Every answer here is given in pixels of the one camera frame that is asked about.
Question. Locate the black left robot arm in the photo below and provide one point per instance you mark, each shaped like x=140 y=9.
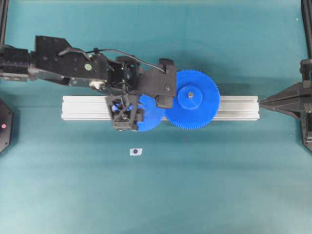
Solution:
x=55 y=60

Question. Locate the black frame post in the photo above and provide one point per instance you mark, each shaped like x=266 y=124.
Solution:
x=306 y=9
x=4 y=4

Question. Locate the white sticker with black dot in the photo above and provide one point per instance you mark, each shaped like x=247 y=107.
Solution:
x=136 y=151

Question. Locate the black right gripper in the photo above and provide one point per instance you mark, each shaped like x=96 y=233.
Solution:
x=296 y=101

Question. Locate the black base with red button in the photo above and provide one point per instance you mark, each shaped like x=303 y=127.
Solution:
x=6 y=123

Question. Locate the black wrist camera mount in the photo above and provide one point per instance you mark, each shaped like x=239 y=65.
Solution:
x=124 y=111

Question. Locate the large blue gear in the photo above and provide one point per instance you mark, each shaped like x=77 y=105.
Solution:
x=198 y=111

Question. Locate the black frame post right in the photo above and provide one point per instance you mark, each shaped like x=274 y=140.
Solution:
x=306 y=9

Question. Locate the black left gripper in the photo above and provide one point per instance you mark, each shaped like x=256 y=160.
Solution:
x=120 y=76

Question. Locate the small blue gear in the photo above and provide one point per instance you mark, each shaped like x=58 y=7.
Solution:
x=152 y=114

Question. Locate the aluminium extrusion rail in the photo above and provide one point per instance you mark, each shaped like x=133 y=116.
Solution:
x=232 y=108

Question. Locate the black frame post left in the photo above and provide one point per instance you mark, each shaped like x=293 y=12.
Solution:
x=4 y=4

